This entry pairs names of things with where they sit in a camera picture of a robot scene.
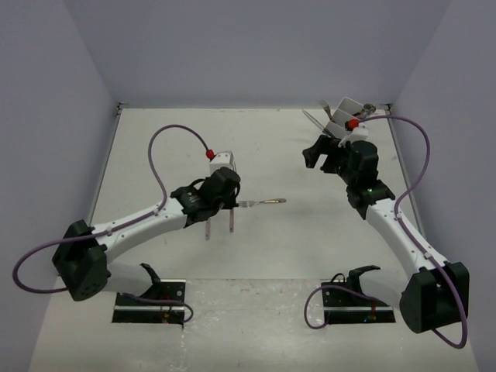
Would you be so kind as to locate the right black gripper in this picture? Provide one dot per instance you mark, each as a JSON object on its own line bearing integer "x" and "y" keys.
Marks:
{"x": 324, "y": 145}

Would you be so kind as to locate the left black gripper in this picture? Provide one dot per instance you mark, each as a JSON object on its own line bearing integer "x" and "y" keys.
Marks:
{"x": 231, "y": 202}

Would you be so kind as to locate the black handled knife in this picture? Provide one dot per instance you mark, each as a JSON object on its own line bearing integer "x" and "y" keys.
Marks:
{"x": 313, "y": 120}

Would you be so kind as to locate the green handled knife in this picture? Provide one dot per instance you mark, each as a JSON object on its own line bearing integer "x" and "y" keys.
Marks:
{"x": 328, "y": 133}

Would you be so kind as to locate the black handled fork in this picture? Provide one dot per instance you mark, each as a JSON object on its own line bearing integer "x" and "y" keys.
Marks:
{"x": 327, "y": 109}

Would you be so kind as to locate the black handled spoon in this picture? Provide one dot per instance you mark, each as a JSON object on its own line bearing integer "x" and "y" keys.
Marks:
{"x": 366, "y": 111}

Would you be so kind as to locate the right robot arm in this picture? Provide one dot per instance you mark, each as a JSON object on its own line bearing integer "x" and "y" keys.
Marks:
{"x": 437, "y": 291}

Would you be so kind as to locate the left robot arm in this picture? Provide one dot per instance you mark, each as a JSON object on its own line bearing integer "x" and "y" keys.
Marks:
{"x": 86, "y": 259}

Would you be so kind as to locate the white divided utensil container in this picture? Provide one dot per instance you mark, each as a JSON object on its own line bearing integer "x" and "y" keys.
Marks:
{"x": 344, "y": 112}

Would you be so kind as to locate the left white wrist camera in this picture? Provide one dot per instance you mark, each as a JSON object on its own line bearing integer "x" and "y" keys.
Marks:
{"x": 222, "y": 159}

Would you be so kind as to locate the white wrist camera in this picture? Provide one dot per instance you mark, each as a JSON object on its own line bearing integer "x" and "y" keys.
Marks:
{"x": 222, "y": 159}
{"x": 357, "y": 130}

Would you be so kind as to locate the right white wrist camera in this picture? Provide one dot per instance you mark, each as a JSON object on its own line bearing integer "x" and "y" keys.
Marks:
{"x": 357, "y": 130}

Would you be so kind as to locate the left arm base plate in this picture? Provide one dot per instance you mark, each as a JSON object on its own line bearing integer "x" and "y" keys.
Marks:
{"x": 164, "y": 304}

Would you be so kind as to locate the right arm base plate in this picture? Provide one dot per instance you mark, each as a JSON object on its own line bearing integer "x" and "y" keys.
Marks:
{"x": 343, "y": 308}

